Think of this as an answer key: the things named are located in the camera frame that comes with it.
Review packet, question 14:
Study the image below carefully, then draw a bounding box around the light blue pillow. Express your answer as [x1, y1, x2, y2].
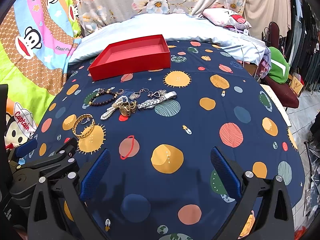
[69, 14, 271, 65]

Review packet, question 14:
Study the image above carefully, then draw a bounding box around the red cardboard tray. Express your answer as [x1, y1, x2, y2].
[88, 35, 171, 81]

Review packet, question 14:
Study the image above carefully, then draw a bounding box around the dark wooden bead bracelet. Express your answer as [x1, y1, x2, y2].
[88, 88, 119, 107]

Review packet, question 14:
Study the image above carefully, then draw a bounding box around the silver filigree earring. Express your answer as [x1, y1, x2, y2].
[129, 88, 149, 100]
[148, 89, 167, 98]

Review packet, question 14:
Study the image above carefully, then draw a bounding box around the gold twisted bangle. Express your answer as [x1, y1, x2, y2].
[72, 114, 96, 139]

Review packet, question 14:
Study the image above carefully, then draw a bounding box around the navy planet print bedsheet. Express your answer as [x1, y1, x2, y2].
[27, 41, 305, 239]

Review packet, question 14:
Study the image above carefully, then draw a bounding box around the dark red chair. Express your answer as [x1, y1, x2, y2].
[263, 22, 299, 108]

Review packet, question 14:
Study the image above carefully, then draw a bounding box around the white pink cartoon pillow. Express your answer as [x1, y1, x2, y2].
[202, 8, 252, 30]

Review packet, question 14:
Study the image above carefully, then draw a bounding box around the white pearl bracelet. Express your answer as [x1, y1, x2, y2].
[100, 96, 129, 121]

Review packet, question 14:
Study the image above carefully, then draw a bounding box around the colourful monkey cartoon blanket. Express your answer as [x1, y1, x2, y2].
[1, 0, 81, 149]

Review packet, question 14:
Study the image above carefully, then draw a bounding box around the beige curtain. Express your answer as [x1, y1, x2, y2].
[244, 0, 291, 39]

